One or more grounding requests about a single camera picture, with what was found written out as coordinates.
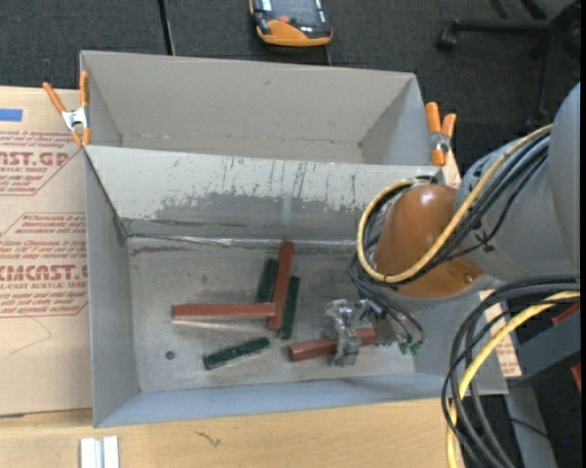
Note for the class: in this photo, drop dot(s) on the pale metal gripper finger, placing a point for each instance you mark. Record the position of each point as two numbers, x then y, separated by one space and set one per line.
347 351
340 316

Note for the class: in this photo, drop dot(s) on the red-brown block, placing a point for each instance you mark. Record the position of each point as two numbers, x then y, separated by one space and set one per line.
224 311
282 285
311 349

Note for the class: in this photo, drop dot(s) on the dark green flat block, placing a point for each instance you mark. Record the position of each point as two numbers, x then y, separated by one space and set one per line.
236 353
267 281
289 310

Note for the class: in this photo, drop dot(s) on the grey metal bin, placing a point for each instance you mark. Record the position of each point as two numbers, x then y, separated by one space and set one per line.
234 188

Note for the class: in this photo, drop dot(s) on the brown cardboard board, red print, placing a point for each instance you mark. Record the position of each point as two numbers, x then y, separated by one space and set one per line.
34 310

